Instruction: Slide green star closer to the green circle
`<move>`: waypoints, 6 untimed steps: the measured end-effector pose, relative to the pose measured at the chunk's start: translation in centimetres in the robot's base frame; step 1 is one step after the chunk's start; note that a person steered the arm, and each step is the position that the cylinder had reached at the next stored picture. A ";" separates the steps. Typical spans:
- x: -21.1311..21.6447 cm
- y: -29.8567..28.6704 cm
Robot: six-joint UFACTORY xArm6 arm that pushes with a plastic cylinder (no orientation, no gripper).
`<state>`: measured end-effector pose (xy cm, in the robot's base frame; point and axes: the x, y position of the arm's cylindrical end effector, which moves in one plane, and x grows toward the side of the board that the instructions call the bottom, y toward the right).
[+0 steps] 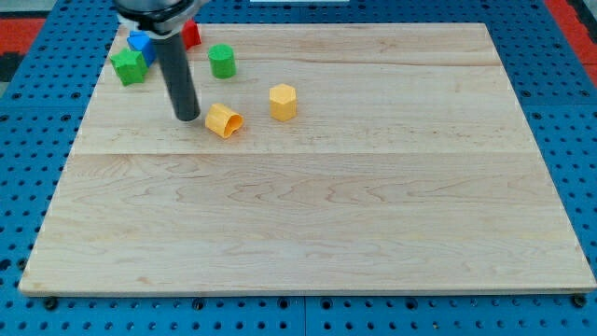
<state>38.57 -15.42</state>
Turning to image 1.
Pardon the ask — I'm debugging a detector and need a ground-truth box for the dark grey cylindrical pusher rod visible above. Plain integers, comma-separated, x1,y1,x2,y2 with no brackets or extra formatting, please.
152,33,201,121

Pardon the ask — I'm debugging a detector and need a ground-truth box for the black and silver end-effector mount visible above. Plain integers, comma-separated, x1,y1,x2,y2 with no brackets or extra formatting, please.
113,0,203,35

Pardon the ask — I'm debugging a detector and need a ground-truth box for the green star block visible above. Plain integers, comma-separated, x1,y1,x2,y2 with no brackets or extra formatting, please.
109,49,148,86

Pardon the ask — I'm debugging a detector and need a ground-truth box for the red block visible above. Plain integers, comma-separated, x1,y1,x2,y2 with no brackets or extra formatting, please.
181,19,201,50

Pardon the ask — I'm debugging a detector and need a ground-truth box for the blue block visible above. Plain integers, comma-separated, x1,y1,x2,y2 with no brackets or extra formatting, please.
127,31,156,67

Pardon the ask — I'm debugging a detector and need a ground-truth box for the green cylinder block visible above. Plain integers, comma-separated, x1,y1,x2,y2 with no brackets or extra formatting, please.
208,44,236,79

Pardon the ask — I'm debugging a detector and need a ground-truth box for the yellow heart block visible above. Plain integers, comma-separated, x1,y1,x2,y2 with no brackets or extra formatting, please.
204,103,243,139

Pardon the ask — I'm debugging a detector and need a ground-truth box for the yellow hexagon block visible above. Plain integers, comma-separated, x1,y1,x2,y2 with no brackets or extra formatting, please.
269,84,298,121

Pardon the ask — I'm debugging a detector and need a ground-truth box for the wooden board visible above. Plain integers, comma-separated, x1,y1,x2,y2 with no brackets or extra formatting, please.
18,21,597,299

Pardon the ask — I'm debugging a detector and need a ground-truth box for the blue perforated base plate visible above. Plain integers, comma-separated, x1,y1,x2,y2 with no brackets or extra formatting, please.
0,0,597,336

